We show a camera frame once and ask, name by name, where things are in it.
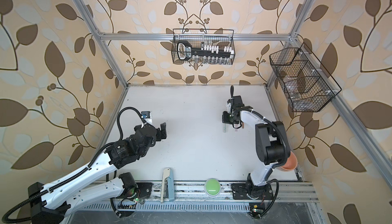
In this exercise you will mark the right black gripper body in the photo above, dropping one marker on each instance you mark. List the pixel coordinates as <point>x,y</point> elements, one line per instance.
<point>227,117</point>

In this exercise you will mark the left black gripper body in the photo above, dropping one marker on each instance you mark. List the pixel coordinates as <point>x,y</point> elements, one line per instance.
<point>157,136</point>

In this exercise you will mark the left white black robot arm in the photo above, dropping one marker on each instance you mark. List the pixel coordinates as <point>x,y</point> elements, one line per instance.
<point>51,203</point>

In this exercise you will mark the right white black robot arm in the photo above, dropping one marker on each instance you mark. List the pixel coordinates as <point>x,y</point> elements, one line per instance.
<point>271,146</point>

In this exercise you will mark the green round button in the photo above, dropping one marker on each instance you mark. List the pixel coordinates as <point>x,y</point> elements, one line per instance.
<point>212,187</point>

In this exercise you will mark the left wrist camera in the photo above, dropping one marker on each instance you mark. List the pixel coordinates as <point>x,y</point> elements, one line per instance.
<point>147,117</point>

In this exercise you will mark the black socket set rail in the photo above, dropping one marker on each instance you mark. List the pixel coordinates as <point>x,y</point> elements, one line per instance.
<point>187,51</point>

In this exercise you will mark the rear black wire basket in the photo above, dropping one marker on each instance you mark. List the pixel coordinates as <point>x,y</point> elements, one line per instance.
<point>221,37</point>

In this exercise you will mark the side black wire basket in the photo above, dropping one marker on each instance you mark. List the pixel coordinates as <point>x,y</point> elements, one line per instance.
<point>307,84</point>

